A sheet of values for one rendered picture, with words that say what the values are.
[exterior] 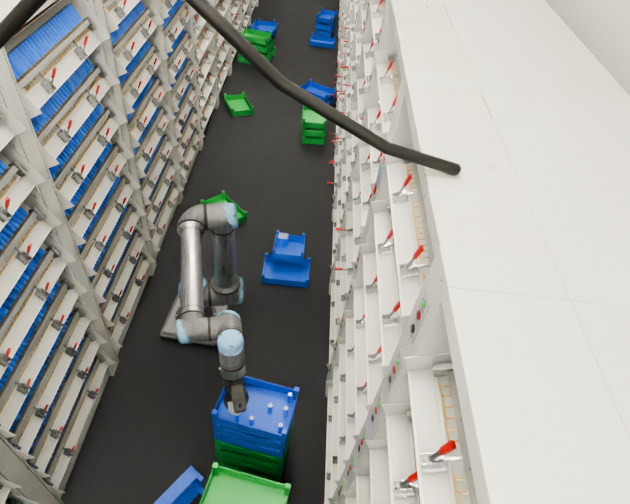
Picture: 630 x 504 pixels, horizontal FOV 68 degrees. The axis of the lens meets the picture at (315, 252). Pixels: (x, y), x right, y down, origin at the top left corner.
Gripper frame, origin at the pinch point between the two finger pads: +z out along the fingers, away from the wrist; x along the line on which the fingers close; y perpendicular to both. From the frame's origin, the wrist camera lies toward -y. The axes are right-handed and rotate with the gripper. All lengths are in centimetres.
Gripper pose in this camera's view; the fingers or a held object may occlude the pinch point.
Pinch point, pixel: (237, 413)
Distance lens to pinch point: 192.4
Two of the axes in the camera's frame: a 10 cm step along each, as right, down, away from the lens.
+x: -9.5, 1.4, -2.7
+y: -3.1, -5.1, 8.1
